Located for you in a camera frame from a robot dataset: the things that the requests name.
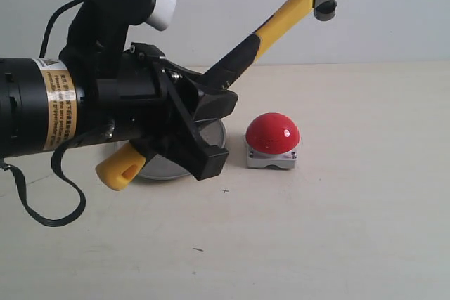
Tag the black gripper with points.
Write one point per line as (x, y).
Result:
(121, 99)

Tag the yellow black claw hammer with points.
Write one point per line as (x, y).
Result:
(267, 36)

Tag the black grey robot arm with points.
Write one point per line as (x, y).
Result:
(37, 102)

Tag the red dome push button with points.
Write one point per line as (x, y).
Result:
(272, 140)

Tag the round stainless steel plate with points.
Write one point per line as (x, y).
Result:
(161, 169)

